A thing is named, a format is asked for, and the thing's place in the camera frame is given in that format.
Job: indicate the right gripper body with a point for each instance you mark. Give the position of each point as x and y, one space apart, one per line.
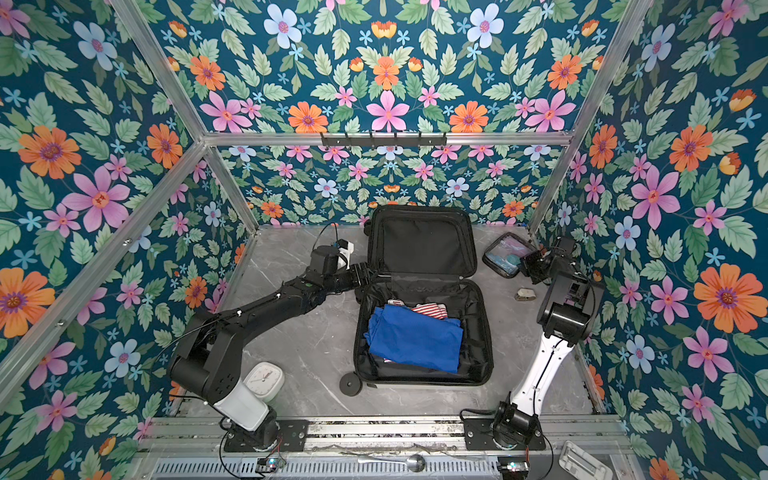
536 263

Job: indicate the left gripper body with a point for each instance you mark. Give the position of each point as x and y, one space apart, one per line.
344 279

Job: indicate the clear toiletry pouch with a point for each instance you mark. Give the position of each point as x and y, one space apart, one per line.
504 256

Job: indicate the blue cloth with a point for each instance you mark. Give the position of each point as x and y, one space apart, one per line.
399 334

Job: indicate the black suitcase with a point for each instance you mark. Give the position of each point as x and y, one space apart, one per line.
424 255

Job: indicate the red white striped shirt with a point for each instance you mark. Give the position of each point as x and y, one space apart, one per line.
433 310

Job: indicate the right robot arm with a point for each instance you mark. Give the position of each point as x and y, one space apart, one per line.
567 316

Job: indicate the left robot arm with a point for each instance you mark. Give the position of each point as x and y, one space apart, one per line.
207 359

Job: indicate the small grey white object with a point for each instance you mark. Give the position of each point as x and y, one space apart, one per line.
525 294

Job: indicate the white square clock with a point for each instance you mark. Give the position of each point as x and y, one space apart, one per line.
265 380

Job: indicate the white plastic tray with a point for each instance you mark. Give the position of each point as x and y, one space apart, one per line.
581 465

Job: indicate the metal spoon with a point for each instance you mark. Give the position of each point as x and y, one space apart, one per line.
414 463

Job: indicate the aluminium frame rail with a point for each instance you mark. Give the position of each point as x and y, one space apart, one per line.
293 139

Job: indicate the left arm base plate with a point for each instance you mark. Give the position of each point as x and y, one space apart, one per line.
282 434

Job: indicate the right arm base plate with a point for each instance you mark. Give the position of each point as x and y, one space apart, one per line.
481 434

